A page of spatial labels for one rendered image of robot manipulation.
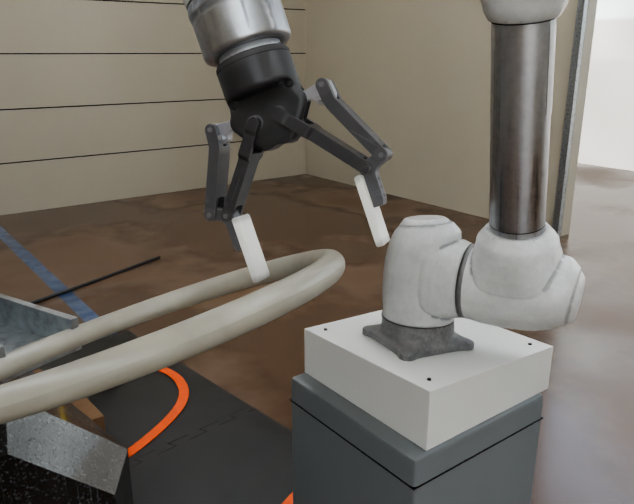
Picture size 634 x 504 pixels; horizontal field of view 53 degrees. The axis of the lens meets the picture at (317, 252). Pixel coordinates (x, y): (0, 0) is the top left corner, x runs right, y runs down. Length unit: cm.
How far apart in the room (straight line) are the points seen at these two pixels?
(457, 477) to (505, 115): 70
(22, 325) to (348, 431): 67
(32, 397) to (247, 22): 36
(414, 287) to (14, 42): 585
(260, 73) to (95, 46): 641
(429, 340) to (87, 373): 92
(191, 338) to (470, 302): 83
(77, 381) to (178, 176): 693
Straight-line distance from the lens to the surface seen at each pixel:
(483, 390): 132
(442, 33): 655
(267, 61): 62
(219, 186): 66
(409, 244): 129
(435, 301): 129
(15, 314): 108
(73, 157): 698
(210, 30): 63
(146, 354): 52
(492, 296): 125
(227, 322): 53
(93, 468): 156
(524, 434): 150
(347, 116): 60
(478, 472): 141
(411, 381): 123
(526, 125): 113
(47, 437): 150
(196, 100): 744
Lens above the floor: 151
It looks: 17 degrees down
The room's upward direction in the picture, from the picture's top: straight up
